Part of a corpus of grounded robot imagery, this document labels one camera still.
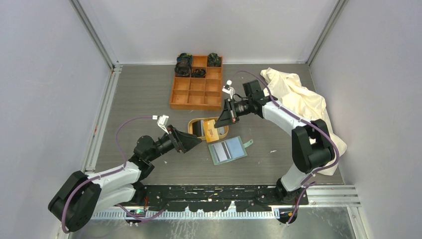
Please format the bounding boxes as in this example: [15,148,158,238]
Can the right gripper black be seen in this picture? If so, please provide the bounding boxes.
[214,99,252,128]

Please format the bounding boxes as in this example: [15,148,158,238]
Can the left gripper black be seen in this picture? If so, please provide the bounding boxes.
[147,124,201,162]

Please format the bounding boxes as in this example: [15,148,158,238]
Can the tan oval card tray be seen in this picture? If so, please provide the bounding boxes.
[188,117,229,141]

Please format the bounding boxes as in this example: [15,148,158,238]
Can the orange credit card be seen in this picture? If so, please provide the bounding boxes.
[203,119,219,143]

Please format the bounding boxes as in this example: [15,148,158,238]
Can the white credit card magnetic stripe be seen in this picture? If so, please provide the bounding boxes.
[212,143,226,162]

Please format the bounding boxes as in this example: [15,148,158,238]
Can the green card holder wallet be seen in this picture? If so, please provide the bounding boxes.
[208,136,254,165]

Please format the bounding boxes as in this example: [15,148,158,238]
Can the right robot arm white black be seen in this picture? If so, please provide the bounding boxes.
[214,80,340,205]

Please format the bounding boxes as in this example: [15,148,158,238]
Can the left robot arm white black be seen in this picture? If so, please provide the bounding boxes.
[48,125,202,233]

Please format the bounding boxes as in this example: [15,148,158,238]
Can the stack of cards in tray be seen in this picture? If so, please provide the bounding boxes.
[192,120,205,137]

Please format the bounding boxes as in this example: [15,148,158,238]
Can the orange compartment organizer tray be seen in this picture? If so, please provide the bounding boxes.
[169,55,223,111]

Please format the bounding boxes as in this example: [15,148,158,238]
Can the small dark rolled belt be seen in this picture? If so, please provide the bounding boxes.
[207,53,222,67]

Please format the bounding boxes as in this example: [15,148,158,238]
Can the cream cloth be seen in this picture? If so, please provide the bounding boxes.
[260,68,347,156]

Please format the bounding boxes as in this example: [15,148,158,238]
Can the large dark rolled belt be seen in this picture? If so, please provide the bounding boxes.
[174,53,193,77]

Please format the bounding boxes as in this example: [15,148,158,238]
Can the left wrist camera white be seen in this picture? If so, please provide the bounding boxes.
[152,115,169,134]

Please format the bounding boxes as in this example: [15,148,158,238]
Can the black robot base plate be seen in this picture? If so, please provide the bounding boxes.
[123,185,308,212]

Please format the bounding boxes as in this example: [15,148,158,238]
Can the slotted cable duct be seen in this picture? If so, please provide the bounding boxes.
[91,208,280,220]

